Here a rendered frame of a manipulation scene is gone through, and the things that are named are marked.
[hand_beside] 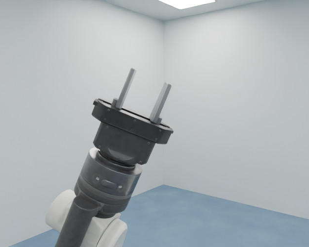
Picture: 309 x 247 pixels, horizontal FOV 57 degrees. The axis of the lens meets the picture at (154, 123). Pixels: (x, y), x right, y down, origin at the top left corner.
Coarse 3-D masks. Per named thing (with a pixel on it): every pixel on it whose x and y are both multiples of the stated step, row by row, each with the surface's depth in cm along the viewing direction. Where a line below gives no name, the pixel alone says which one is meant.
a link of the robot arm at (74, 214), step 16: (64, 192) 47; (80, 192) 42; (64, 208) 45; (80, 208) 39; (96, 208) 40; (112, 208) 42; (48, 224) 46; (64, 224) 40; (80, 224) 39; (96, 224) 42; (64, 240) 40; (80, 240) 40; (96, 240) 42
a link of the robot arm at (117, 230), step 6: (114, 222) 44; (120, 222) 45; (108, 228) 43; (114, 228) 43; (120, 228) 44; (126, 228) 45; (108, 234) 43; (114, 234) 43; (120, 234) 43; (102, 240) 42; (108, 240) 42; (114, 240) 42; (120, 240) 45; (102, 246) 42; (108, 246) 42; (114, 246) 43; (120, 246) 47
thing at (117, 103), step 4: (132, 68) 40; (132, 72) 40; (128, 76) 41; (132, 76) 40; (128, 80) 40; (132, 80) 41; (124, 84) 41; (128, 84) 41; (124, 88) 41; (128, 88) 41; (124, 92) 41; (120, 96) 41; (124, 96) 41; (112, 100) 42; (116, 100) 41; (120, 100) 41; (124, 100) 41; (112, 104) 42; (116, 104) 41; (120, 104) 41; (120, 108) 41
